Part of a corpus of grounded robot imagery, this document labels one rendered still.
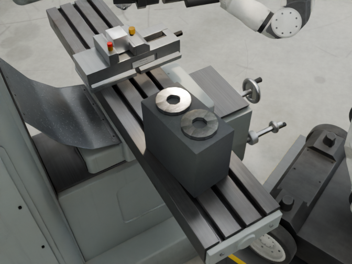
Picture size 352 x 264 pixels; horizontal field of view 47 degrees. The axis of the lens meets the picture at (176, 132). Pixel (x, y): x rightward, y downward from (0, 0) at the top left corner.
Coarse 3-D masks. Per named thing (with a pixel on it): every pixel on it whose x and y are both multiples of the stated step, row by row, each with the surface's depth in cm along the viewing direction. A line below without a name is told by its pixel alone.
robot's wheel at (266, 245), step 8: (272, 232) 132; (280, 232) 132; (288, 232) 133; (256, 240) 145; (264, 240) 141; (272, 240) 137; (280, 240) 131; (288, 240) 132; (256, 248) 146; (264, 248) 145; (272, 248) 141; (280, 248) 137; (288, 248) 132; (296, 248) 136; (264, 256) 144; (272, 256) 143; (280, 256) 140; (288, 256) 134
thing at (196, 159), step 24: (168, 96) 101; (192, 96) 102; (144, 120) 106; (168, 120) 97; (192, 120) 95; (216, 120) 95; (168, 144) 100; (192, 144) 92; (216, 144) 93; (168, 168) 109; (192, 168) 95; (216, 168) 101; (192, 192) 103
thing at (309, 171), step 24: (312, 144) 155; (336, 144) 154; (288, 168) 151; (312, 168) 149; (336, 168) 151; (288, 192) 140; (312, 192) 143; (336, 192) 145; (288, 216) 134; (312, 216) 139; (336, 216) 139; (312, 240) 133; (336, 240) 133
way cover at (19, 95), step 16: (16, 80) 120; (32, 80) 132; (16, 96) 109; (32, 96) 121; (48, 96) 131; (64, 96) 137; (80, 96) 139; (32, 112) 111; (48, 112) 122; (64, 112) 129; (80, 112) 133; (96, 112) 135; (48, 128) 113; (64, 128) 121; (80, 128) 127; (96, 128) 129; (112, 128) 130; (64, 144) 114; (80, 144) 119; (96, 144) 124; (112, 144) 125
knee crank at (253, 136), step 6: (270, 126) 175; (276, 126) 173; (282, 126) 178; (252, 132) 170; (258, 132) 173; (264, 132) 173; (276, 132) 175; (252, 138) 169; (258, 138) 170; (252, 144) 171
